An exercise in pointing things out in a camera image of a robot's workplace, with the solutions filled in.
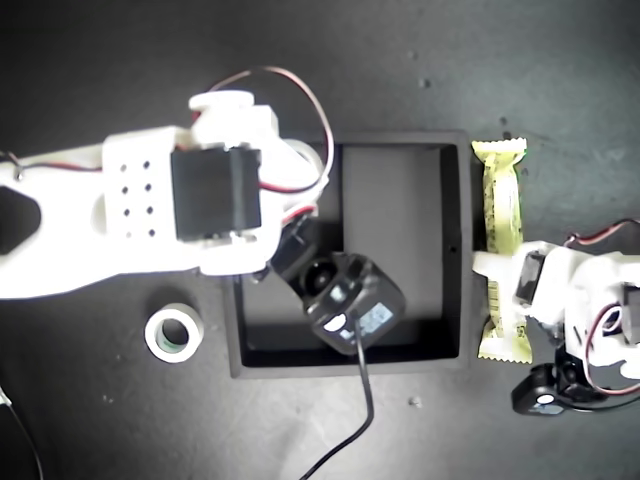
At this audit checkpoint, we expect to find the snack bar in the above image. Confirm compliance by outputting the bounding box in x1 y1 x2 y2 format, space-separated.
470 138 534 364

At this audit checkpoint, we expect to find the black tray with wells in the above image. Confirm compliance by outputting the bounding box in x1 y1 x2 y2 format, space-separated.
222 130 474 382

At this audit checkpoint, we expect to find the white tape roll, green core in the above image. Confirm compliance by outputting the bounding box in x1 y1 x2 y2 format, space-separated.
143 301 206 364

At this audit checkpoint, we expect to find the black camera box, round sticker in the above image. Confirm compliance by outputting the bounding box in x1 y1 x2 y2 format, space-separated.
510 361 574 417

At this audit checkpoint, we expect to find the black camera cable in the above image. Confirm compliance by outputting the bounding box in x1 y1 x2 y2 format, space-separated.
567 384 640 414
298 319 377 480

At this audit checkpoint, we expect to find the thin cable at table edge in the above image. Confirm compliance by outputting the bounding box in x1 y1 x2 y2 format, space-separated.
0 385 45 480

